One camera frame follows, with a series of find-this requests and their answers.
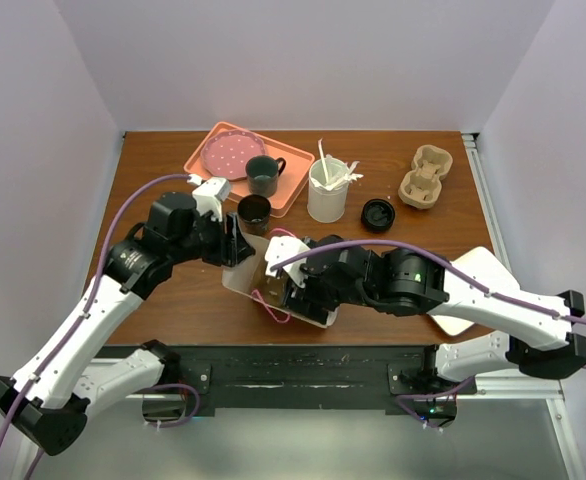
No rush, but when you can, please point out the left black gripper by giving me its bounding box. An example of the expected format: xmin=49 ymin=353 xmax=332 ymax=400
xmin=170 ymin=207 xmax=255 ymax=266

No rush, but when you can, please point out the cream and pink paper bag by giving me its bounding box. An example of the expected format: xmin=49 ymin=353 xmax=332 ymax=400
xmin=222 ymin=228 xmax=339 ymax=329

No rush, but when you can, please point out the black plastic cup stack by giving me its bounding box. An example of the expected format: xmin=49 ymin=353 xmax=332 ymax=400
xmin=237 ymin=194 xmax=271 ymax=236

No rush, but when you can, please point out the brown cardboard cup carrier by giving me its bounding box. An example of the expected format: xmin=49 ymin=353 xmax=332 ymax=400
xmin=250 ymin=266 xmax=288 ymax=307
xmin=398 ymin=145 xmax=453 ymax=210

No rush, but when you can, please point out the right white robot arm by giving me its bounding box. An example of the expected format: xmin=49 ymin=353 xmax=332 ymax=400
xmin=265 ymin=236 xmax=586 ymax=393

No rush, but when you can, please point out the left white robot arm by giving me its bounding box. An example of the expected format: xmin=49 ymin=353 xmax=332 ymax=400
xmin=0 ymin=192 xmax=255 ymax=456

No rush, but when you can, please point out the dark green mug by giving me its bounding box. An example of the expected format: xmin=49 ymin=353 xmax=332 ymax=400
xmin=245 ymin=155 xmax=286 ymax=198

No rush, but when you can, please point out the pink plastic tray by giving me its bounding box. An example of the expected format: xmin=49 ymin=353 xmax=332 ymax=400
xmin=184 ymin=122 xmax=315 ymax=218

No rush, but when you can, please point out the pink polka dot plate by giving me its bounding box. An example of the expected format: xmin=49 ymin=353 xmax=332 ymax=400
xmin=201 ymin=129 xmax=266 ymax=181

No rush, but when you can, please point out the white cylindrical container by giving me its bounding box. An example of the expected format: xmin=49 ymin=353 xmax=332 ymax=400
xmin=307 ymin=155 xmax=349 ymax=223

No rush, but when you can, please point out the white wrapped straw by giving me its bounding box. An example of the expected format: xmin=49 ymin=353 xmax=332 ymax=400
xmin=318 ymin=138 xmax=333 ymax=191

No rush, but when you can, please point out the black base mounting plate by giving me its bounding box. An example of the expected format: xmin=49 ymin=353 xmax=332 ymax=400
xmin=158 ymin=345 xmax=477 ymax=416

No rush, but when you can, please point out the white square plate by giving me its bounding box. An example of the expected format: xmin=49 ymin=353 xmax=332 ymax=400
xmin=432 ymin=247 xmax=520 ymax=337

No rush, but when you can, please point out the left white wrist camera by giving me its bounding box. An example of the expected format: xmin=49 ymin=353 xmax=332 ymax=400
xmin=187 ymin=174 xmax=232 ymax=222

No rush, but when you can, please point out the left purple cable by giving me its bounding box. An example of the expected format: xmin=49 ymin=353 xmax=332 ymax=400
xmin=0 ymin=173 xmax=197 ymax=480

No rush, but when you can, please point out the purple cable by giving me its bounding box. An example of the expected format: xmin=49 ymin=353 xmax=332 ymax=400
xmin=268 ymin=238 xmax=586 ymax=374
xmin=0 ymin=173 xmax=197 ymax=480

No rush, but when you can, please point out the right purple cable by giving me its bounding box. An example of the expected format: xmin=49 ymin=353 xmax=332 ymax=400
xmin=268 ymin=238 xmax=586 ymax=374

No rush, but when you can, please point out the aluminium frame rail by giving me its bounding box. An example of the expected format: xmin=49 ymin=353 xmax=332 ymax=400
xmin=461 ymin=133 xmax=501 ymax=251

